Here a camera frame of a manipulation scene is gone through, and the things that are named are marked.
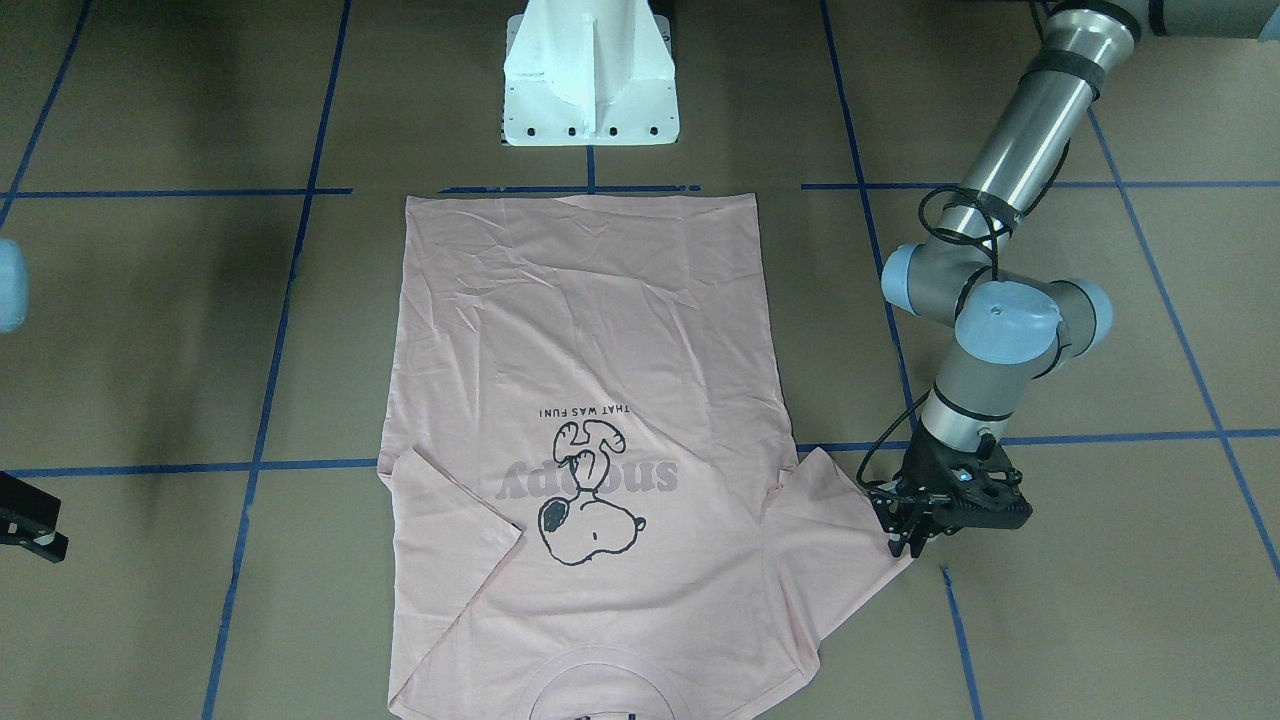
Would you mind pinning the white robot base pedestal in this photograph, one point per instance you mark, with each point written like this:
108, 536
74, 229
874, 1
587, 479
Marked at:
579, 73

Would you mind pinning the pink Snoopy t-shirt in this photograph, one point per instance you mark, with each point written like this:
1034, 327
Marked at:
599, 510

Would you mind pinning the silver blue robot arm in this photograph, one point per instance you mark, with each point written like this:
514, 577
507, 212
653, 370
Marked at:
1009, 329
14, 286

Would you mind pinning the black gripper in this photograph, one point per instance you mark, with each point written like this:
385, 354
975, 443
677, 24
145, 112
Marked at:
921, 467

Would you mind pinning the black side camera mount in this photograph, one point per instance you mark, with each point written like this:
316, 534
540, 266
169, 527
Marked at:
29, 517

